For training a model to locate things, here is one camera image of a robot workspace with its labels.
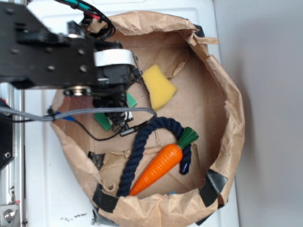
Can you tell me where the aluminium rail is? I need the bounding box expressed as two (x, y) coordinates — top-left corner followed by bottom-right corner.
(0, 82), (27, 227)

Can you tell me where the dark blue rope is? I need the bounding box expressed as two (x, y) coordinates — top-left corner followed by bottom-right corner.
(116, 116), (192, 197)

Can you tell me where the black cable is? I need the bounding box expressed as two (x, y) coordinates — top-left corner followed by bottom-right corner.
(72, 118), (158, 141)

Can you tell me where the orange toy carrot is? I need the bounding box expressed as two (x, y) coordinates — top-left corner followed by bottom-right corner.
(129, 127), (199, 196)

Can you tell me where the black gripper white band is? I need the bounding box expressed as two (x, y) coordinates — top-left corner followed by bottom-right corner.
(91, 40), (144, 133)

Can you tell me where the grey braided cable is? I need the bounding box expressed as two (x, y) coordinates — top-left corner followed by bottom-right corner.
(0, 106), (158, 122)

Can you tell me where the white plastic lid board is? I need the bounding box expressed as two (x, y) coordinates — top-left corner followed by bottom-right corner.
(24, 0), (239, 227)

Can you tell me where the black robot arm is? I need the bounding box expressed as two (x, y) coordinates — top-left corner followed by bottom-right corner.
(0, 2), (142, 132)

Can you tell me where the yellow sponge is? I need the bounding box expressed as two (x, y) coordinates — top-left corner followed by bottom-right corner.
(143, 64), (178, 112)

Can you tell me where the green rectangular block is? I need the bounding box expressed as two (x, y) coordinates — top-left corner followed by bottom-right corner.
(93, 92), (138, 131)

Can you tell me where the blue scrub sponge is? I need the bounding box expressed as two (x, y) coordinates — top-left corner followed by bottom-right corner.
(167, 191), (176, 196)

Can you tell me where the brown paper bag tray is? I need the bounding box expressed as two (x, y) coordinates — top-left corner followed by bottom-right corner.
(48, 11), (246, 227)

